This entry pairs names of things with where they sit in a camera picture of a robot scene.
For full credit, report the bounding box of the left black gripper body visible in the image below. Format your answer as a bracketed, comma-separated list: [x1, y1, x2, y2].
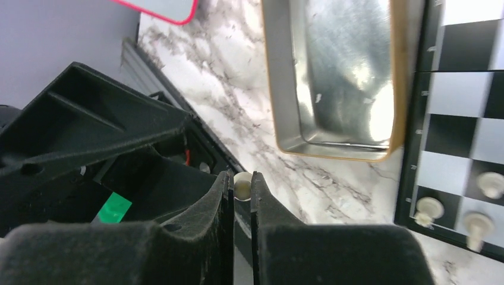
[1, 131, 221, 236]

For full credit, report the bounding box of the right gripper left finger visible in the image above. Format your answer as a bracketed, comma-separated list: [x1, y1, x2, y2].
[1, 172, 234, 284]

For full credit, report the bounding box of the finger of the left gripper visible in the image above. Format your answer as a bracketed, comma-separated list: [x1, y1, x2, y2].
[1, 62, 191, 178]

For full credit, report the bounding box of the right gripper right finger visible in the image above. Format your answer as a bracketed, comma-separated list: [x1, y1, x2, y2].
[251, 172, 434, 284]

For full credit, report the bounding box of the white rook piece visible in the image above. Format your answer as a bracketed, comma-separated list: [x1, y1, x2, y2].
[234, 172, 253, 201]

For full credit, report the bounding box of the white bishop piece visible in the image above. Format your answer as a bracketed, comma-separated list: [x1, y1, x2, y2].
[463, 212, 494, 252]

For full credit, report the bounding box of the white knight piece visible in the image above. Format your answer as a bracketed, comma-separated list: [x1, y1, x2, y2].
[413, 197, 445, 227]

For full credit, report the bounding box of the white board pink rim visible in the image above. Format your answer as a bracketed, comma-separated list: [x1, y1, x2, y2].
[114, 0, 199, 26]

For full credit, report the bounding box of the black white chess board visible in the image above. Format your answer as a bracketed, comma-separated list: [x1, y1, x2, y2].
[394, 1, 503, 261]

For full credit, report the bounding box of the gold tin tray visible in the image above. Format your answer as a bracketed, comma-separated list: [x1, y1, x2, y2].
[262, 1, 408, 162]

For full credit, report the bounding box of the black metal base rail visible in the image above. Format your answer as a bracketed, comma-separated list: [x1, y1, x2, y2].
[119, 37, 253, 261]

